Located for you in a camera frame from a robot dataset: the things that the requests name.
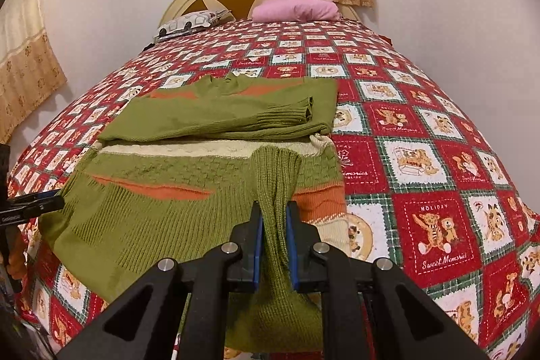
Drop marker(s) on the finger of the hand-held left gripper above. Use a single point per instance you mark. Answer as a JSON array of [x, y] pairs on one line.
[[38, 205]]

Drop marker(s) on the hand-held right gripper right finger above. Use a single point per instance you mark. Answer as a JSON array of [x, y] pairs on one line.
[[293, 254]]

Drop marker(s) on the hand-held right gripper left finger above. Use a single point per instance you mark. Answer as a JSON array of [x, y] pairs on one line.
[[255, 254]]

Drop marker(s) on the green orange cream striped sweater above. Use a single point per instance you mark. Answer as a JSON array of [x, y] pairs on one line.
[[168, 183]]

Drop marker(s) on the person's left hand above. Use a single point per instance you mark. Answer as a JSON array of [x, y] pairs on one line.
[[17, 258]]

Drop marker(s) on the red printed patchwork bedspread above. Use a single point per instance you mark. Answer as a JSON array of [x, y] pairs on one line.
[[422, 157]]

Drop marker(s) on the white printed pillow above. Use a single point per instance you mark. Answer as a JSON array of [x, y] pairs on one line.
[[192, 24]]

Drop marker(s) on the pink pillow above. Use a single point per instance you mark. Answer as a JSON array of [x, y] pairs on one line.
[[297, 9]]

